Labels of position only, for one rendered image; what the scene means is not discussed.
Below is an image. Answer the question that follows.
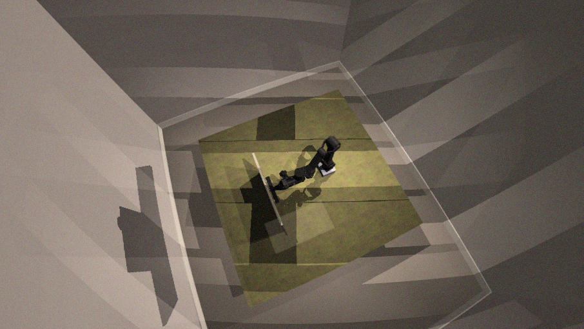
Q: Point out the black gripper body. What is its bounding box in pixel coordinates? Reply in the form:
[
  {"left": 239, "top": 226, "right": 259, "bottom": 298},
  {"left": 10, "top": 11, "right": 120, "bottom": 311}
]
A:
[{"left": 281, "top": 176, "right": 297, "bottom": 190}]

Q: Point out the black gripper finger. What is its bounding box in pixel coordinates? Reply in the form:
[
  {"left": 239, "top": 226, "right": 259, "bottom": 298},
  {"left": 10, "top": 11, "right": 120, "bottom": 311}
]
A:
[{"left": 271, "top": 181, "right": 284, "bottom": 190}]

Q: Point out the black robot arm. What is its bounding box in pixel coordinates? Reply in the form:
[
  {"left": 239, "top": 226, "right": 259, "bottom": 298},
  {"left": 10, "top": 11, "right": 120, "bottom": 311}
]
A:
[{"left": 279, "top": 135, "right": 341, "bottom": 184}]

